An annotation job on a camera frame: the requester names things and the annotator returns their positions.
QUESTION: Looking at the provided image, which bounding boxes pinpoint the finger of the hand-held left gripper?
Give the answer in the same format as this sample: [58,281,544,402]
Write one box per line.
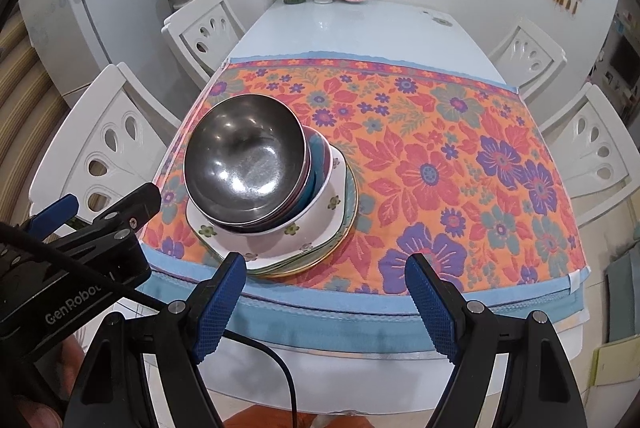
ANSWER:
[22,194,80,241]
[49,181,162,253]

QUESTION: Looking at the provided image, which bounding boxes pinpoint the white dining chair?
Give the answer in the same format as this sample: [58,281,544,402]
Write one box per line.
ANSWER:
[161,0,247,88]
[537,82,633,215]
[29,62,183,229]
[487,18,567,103]

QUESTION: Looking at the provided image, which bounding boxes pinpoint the steel bowl red outside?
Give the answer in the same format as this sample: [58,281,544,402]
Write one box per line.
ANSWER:
[183,94,310,233]

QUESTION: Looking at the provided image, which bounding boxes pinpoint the person's left hand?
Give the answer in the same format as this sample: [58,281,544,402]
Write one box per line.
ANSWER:
[0,387,67,428]

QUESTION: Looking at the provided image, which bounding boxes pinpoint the black cable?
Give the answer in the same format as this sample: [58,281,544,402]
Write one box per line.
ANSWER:
[0,223,301,428]

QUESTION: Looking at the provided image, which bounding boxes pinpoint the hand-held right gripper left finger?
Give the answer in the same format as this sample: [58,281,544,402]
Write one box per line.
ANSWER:
[62,252,247,428]

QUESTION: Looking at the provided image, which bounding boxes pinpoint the beige striped blind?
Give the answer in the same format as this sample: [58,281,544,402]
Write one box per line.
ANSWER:
[0,22,71,219]

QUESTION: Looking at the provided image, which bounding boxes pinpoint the white refrigerator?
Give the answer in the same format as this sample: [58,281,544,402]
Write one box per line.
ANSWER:
[20,0,176,98]

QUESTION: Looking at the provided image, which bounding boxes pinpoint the white green-flower plate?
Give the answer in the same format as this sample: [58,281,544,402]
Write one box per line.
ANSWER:
[186,143,348,259]
[192,148,358,273]

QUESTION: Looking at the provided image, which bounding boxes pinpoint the cluttered shelf unit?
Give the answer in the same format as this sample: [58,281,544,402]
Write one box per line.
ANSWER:
[595,8,640,119]

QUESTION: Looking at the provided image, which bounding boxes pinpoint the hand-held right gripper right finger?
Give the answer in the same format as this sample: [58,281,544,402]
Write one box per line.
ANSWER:
[405,253,588,428]

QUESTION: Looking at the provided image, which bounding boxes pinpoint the pale yellow board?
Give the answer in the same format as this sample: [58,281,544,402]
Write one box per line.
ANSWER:
[592,343,640,409]

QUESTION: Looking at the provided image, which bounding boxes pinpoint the pink polka dot bowl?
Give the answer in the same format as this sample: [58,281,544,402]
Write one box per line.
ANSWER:
[302,125,333,199]

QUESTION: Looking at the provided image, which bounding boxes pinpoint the orange floral tablecloth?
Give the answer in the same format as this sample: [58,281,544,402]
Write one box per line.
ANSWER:
[137,52,591,359]

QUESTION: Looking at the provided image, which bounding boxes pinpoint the grey cushion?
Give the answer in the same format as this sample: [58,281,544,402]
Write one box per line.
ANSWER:
[605,253,640,344]

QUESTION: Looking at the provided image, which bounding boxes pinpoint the blue leaf gold-rim plate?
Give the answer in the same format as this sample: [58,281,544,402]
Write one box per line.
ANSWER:
[250,178,360,279]

